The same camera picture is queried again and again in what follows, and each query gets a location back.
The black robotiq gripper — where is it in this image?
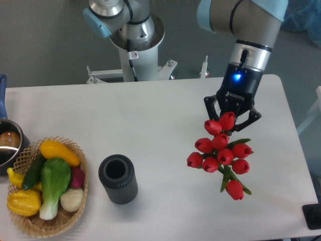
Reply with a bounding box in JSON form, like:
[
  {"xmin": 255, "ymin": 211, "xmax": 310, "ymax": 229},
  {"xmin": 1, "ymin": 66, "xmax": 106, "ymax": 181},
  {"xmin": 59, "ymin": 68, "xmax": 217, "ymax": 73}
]
[{"xmin": 204, "ymin": 64, "xmax": 263, "ymax": 132}]

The red tulip bouquet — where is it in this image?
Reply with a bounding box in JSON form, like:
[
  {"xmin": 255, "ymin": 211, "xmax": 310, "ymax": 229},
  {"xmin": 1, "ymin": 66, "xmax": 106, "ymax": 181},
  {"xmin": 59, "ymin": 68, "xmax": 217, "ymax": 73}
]
[{"xmin": 187, "ymin": 112, "xmax": 253, "ymax": 200}]

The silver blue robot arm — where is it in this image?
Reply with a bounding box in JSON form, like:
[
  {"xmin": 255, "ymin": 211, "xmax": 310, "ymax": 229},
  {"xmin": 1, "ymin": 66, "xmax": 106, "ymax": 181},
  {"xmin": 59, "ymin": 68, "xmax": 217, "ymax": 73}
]
[{"xmin": 83, "ymin": 1, "xmax": 288, "ymax": 135}]

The dark grey ribbed vase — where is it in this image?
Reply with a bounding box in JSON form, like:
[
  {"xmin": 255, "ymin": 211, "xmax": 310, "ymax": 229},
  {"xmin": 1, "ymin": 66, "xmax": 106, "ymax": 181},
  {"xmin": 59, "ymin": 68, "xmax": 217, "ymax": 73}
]
[{"xmin": 98, "ymin": 154, "xmax": 138, "ymax": 205}]

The blue plastic bag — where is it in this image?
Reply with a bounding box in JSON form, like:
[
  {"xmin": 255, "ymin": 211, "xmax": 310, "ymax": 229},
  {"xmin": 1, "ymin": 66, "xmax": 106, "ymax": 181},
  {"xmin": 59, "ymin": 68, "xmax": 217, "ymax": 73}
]
[{"xmin": 281, "ymin": 0, "xmax": 320, "ymax": 48}]

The black device at edge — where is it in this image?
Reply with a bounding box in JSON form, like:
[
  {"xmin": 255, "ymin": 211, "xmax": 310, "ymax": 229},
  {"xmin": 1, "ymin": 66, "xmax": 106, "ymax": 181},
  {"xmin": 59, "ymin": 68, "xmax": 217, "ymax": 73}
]
[{"xmin": 302, "ymin": 203, "xmax": 320, "ymax": 230}]

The red radish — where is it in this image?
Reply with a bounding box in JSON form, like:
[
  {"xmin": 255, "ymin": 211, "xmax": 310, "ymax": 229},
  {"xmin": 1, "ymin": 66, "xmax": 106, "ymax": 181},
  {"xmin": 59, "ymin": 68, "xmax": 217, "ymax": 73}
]
[{"xmin": 70, "ymin": 167, "xmax": 85, "ymax": 189}]

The white garlic bulb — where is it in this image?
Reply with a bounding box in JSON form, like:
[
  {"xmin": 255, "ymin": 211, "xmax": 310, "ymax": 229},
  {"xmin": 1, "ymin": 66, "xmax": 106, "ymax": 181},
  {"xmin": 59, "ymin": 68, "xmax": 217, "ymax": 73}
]
[{"xmin": 60, "ymin": 188, "xmax": 84, "ymax": 212}]

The yellow squash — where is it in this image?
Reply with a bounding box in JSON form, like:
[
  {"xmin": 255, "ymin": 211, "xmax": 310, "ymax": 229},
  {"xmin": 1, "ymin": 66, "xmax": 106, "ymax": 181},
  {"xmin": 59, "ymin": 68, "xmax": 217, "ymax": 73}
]
[{"xmin": 40, "ymin": 140, "xmax": 80, "ymax": 167}]

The green bok choy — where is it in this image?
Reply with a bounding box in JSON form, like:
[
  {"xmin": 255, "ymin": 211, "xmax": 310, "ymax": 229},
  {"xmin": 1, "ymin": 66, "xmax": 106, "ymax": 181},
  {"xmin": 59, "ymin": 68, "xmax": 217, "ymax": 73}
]
[{"xmin": 40, "ymin": 157, "xmax": 71, "ymax": 220}]

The green cucumber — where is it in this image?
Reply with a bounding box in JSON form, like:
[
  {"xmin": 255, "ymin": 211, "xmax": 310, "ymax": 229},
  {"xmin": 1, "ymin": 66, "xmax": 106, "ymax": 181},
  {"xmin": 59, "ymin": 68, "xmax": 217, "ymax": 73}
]
[{"xmin": 22, "ymin": 153, "xmax": 47, "ymax": 190}]

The yellow bell pepper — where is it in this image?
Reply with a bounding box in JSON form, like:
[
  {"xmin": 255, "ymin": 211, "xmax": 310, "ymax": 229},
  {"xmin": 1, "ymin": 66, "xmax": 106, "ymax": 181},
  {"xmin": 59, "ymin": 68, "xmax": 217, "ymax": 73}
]
[{"xmin": 7, "ymin": 189, "xmax": 42, "ymax": 216}]

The small yellow gourd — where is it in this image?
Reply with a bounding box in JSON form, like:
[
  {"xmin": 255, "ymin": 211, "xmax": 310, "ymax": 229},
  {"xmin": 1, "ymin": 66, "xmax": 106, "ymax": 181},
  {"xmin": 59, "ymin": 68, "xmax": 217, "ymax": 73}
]
[{"xmin": 7, "ymin": 168, "xmax": 43, "ymax": 193}]

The woven wicker basket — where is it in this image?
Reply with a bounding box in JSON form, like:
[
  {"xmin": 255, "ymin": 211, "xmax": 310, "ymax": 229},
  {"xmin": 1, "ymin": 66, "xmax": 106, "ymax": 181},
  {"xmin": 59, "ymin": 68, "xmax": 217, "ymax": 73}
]
[{"xmin": 9, "ymin": 136, "xmax": 88, "ymax": 237}]

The white frame at right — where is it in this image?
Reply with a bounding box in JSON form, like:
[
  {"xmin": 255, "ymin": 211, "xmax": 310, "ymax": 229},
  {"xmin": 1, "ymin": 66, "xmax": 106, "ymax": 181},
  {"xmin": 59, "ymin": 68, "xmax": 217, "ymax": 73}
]
[{"xmin": 296, "ymin": 86, "xmax": 320, "ymax": 135}]

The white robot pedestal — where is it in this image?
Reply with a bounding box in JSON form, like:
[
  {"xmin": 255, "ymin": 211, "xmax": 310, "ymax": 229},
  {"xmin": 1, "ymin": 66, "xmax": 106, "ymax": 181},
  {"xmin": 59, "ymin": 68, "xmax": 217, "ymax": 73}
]
[{"xmin": 83, "ymin": 9, "xmax": 178, "ymax": 84}]

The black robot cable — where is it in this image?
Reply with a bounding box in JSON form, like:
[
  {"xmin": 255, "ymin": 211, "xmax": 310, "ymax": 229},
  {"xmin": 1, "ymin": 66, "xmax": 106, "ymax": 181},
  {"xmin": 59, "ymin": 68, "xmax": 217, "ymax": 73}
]
[{"xmin": 126, "ymin": 39, "xmax": 139, "ymax": 82}]

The blue handled steel pot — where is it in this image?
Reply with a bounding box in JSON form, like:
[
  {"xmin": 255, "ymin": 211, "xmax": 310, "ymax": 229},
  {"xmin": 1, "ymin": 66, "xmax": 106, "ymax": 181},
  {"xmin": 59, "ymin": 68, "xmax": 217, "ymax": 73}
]
[{"xmin": 1, "ymin": 74, "xmax": 30, "ymax": 176}]

